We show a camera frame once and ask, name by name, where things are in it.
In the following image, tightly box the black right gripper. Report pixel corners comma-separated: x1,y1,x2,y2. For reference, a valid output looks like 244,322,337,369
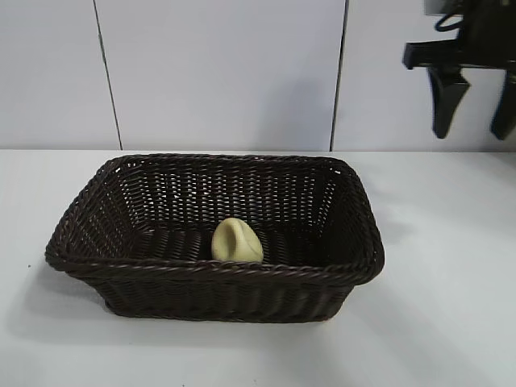
402,0,516,141

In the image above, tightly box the pale yellow egg yolk pastry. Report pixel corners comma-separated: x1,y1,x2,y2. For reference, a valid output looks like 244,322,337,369
210,217,265,264

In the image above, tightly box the dark brown woven basket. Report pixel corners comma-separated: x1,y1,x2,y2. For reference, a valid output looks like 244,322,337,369
44,152,387,325

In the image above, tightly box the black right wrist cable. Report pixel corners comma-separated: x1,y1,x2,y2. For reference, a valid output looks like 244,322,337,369
433,6,464,31

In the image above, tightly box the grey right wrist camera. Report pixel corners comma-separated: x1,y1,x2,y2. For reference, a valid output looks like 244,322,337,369
422,0,463,15

